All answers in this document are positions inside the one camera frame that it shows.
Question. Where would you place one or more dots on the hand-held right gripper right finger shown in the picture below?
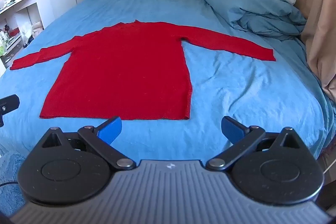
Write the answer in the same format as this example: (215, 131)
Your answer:
(231, 130)

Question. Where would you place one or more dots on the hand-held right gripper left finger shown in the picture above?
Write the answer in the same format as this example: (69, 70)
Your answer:
(111, 130)

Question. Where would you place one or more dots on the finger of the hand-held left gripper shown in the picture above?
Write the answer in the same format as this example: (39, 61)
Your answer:
(9, 104)

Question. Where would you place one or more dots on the red knit sweater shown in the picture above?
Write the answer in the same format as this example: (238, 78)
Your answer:
(126, 69)

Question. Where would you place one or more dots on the blue shaggy rug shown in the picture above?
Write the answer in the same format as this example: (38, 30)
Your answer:
(9, 169)

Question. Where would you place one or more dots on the beige bag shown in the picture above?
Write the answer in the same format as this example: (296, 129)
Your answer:
(37, 27)

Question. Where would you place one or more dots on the white shelf unit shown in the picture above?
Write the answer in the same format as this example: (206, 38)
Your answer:
(15, 16)

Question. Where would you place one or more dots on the long blue bolster pillow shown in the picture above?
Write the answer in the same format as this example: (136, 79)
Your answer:
(252, 6)

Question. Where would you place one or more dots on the beige curtain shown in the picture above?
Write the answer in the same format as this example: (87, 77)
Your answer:
(312, 11)

